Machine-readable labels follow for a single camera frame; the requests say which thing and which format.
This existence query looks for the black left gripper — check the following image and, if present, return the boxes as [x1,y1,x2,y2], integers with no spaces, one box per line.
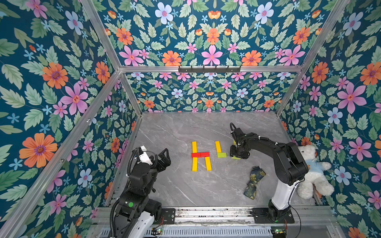
[140,148,170,195]

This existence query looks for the yellow block of h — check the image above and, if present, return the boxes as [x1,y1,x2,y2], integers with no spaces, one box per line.
[192,141,197,153]

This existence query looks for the small red block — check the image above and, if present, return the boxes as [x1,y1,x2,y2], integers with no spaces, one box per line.
[200,152,210,158]

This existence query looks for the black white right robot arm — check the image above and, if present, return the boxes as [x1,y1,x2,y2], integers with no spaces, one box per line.
[230,123,309,223]

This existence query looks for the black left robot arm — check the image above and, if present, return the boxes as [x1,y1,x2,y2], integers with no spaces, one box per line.
[108,146,171,238]

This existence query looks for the camouflage cloth pouch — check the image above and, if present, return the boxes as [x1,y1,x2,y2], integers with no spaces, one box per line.
[244,166,266,200]

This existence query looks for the white teddy bear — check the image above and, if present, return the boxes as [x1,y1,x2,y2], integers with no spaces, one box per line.
[297,145,334,199]

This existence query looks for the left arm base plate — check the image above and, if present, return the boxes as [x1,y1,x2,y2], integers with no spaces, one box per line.
[154,208,176,225]

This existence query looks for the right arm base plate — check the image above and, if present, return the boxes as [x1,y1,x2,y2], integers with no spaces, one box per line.
[250,207,295,224]

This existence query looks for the aluminium front rail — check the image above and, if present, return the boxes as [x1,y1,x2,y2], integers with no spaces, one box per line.
[95,206,337,227]

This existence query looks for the black hook rail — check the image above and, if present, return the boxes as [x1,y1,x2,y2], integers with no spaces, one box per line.
[178,65,241,73]

